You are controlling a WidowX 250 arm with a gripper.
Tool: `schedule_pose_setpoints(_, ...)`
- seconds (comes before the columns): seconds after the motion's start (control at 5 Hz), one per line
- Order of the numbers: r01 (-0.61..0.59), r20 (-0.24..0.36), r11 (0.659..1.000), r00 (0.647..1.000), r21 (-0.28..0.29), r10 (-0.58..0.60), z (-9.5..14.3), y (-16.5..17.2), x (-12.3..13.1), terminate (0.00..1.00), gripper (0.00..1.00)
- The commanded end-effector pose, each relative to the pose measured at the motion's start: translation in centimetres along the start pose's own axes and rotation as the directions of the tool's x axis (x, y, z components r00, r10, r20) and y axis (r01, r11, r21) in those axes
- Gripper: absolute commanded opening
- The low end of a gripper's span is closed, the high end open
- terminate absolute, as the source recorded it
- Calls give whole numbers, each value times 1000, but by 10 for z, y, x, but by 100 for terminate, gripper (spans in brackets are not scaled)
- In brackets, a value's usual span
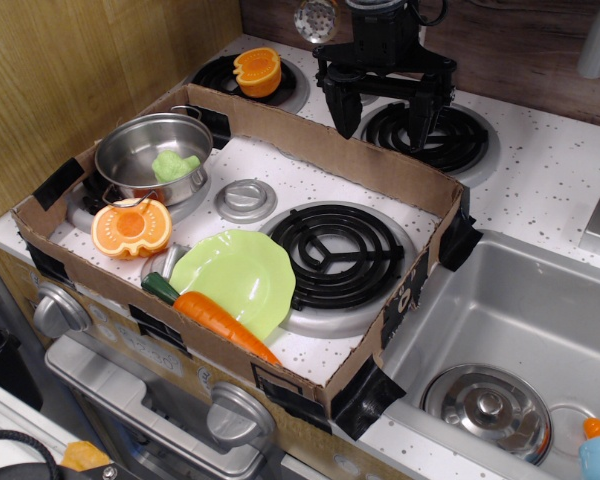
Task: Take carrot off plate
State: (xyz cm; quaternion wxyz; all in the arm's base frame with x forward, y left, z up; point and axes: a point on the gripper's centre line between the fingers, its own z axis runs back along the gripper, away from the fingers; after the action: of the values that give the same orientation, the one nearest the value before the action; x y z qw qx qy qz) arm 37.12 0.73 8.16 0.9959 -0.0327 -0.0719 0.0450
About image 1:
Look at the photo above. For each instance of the orange toy carrot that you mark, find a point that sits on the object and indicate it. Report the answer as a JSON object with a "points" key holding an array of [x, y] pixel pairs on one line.
{"points": [[204, 311]]}

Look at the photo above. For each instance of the blue orange toy bottle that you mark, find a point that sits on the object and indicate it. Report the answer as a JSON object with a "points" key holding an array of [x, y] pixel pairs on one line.
{"points": [[589, 451]]}

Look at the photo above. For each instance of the grey oven knob left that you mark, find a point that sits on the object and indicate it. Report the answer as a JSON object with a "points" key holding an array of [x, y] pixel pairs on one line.
{"points": [[58, 313]]}

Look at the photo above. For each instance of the orange toy pumpkin half back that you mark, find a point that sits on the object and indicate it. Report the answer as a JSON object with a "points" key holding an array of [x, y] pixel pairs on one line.
{"points": [[258, 72]]}

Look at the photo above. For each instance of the grey toy sink basin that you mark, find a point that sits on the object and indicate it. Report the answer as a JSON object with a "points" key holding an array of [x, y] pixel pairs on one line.
{"points": [[516, 307]]}

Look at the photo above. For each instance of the silver oven door handle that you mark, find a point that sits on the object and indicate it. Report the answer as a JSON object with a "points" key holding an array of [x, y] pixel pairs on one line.
{"points": [[164, 435]]}

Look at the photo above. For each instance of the silver metal pot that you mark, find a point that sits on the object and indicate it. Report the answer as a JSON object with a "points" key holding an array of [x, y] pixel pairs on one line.
{"points": [[126, 157]]}

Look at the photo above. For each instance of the grey oven knob right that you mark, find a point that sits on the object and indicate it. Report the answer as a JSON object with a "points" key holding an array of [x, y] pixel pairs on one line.
{"points": [[235, 418]]}

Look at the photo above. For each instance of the green toy lettuce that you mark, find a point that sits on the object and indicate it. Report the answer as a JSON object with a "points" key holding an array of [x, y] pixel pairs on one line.
{"points": [[169, 166]]}

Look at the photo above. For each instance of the grey front stove top knob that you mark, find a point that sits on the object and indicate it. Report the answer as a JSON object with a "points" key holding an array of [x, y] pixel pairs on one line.
{"points": [[164, 262]]}

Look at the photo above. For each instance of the black front right burner coil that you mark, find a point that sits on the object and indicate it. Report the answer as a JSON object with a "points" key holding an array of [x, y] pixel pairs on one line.
{"points": [[343, 255]]}

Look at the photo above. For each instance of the light green plastic plate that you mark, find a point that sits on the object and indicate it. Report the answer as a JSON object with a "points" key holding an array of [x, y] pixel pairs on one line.
{"points": [[245, 272]]}

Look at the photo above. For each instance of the silver pot lid in sink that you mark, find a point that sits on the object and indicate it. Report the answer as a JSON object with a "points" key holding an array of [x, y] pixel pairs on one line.
{"points": [[493, 405]]}

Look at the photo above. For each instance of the black burner coil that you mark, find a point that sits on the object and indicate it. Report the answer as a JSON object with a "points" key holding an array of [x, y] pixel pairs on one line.
{"points": [[218, 75], [98, 193], [343, 255], [457, 142]]}

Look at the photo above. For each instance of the grey stove knob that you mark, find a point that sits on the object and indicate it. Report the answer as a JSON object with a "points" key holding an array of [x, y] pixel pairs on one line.
{"points": [[164, 262], [246, 201]]}

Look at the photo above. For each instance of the orange toy pumpkin half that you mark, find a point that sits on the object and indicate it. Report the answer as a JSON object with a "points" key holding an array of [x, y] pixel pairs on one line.
{"points": [[258, 72], [132, 229]]}

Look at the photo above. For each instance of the black front left burner coil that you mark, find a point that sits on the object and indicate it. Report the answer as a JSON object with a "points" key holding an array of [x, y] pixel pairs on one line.
{"points": [[98, 193]]}

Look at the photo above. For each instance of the hanging silver strainer ladle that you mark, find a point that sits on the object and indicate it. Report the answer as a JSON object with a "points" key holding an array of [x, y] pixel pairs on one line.
{"points": [[317, 21]]}

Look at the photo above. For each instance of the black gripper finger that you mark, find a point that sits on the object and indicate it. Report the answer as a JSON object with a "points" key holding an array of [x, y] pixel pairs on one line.
{"points": [[346, 107], [426, 98]]}

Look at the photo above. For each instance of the orange cloth scrap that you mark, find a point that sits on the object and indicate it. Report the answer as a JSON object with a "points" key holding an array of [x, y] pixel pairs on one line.
{"points": [[81, 456]]}

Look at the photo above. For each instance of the black back left burner coil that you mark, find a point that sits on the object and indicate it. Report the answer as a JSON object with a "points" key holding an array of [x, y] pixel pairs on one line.
{"points": [[218, 75]]}

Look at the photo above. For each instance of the black back right burner coil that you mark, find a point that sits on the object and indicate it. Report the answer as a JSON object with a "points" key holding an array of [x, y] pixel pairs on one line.
{"points": [[457, 142]]}

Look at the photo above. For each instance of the orange toy pumpkin half front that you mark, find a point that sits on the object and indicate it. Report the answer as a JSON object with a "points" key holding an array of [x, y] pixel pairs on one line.
{"points": [[132, 229]]}

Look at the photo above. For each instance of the grey oven knob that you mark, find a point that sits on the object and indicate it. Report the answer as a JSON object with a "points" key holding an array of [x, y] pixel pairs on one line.
{"points": [[58, 313], [235, 418]]}

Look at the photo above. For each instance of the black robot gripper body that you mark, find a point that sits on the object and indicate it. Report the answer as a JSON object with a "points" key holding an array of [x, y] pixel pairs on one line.
{"points": [[385, 58]]}

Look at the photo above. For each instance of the grey centre stove knob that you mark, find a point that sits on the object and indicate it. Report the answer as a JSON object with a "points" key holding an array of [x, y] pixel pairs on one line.
{"points": [[246, 201]]}

